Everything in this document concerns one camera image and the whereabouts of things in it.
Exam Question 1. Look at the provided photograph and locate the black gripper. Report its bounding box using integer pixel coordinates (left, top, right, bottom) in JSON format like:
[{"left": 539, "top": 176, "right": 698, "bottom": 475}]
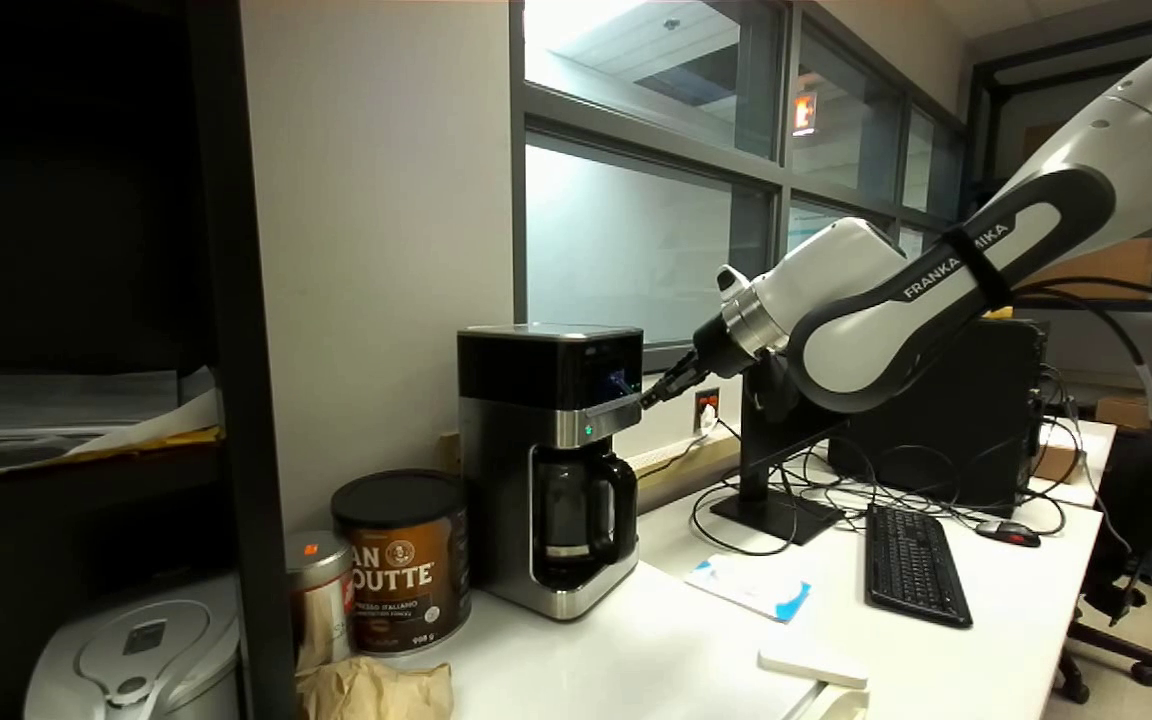
[{"left": 642, "top": 317, "right": 751, "bottom": 408}]

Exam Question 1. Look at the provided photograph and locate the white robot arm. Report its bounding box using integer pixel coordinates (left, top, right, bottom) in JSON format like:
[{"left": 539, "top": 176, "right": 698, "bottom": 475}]
[{"left": 645, "top": 56, "right": 1152, "bottom": 411}]

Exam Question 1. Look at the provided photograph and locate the black silver coffee machine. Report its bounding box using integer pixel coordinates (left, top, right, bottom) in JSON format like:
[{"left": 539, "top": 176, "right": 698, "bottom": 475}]
[{"left": 456, "top": 323, "right": 645, "bottom": 620}]

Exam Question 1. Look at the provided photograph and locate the glass coffee carafe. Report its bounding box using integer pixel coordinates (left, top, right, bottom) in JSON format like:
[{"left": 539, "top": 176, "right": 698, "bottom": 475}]
[{"left": 532, "top": 447, "right": 637, "bottom": 587}]

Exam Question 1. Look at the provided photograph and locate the brown coffee can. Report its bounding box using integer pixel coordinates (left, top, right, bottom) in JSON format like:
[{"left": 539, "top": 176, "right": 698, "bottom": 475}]
[{"left": 333, "top": 468, "right": 470, "bottom": 653}]

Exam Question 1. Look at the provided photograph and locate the blue white paper packet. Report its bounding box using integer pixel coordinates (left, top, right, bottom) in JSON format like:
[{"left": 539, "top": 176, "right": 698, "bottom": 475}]
[{"left": 684, "top": 558, "right": 814, "bottom": 626}]

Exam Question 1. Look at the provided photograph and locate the black computer monitor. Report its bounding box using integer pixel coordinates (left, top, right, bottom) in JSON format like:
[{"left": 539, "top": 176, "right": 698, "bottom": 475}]
[{"left": 717, "top": 320, "right": 1044, "bottom": 544}]

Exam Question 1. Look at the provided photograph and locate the black keyboard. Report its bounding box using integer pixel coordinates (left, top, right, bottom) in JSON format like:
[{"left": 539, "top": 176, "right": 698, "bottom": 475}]
[{"left": 865, "top": 504, "right": 973, "bottom": 628}]

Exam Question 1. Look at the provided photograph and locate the small silver lidded jar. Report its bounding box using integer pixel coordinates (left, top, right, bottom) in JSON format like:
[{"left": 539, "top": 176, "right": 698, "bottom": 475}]
[{"left": 284, "top": 529, "right": 351, "bottom": 671}]

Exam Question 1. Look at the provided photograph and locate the white round appliance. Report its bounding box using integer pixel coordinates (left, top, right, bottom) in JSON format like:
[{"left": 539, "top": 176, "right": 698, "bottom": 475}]
[{"left": 23, "top": 576, "right": 244, "bottom": 720}]

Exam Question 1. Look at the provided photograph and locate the black tall shelf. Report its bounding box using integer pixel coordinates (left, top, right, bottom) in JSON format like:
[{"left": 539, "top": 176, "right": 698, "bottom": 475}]
[{"left": 0, "top": 0, "right": 296, "bottom": 720}]

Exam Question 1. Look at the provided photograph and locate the stack of papers on shelf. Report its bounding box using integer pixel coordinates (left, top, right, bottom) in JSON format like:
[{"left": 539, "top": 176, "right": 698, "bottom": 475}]
[{"left": 0, "top": 367, "right": 226, "bottom": 472}]

